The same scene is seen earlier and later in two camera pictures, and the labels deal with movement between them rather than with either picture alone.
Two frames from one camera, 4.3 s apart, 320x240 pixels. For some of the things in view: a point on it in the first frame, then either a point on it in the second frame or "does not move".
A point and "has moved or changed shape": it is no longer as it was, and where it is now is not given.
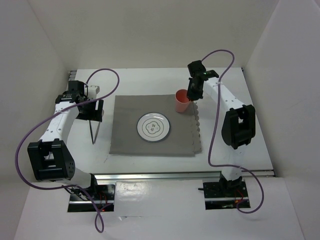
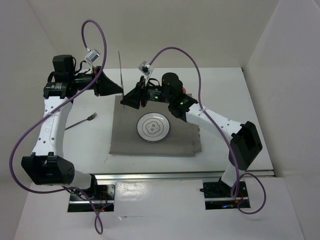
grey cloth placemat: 183,138 does not move
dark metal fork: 91,132 has moved or changed shape
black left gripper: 95,115 -> 104,86
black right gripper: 191,96 -> 133,98
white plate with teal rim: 153,126 does not move
